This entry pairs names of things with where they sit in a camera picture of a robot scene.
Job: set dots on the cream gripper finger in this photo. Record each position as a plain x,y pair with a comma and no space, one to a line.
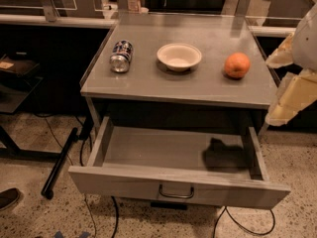
294,94
282,55

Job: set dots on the grey top drawer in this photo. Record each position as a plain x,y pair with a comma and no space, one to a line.
224,163

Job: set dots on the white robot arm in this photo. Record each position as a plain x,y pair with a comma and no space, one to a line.
304,44

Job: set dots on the grey drawer cabinet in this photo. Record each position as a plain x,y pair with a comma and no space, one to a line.
147,79

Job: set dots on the orange fruit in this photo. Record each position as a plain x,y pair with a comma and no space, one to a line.
237,65

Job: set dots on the white paper bowl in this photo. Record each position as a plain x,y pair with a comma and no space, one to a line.
179,57

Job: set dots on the blue soda can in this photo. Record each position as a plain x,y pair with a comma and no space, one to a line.
121,56

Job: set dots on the dark side cart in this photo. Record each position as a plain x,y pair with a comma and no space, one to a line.
18,79

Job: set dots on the black metal bar stand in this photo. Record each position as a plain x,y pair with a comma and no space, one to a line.
47,191

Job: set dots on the dark shoe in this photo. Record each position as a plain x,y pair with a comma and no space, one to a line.
9,197

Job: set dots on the black top drawer handle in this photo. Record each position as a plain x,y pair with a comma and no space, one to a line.
176,195

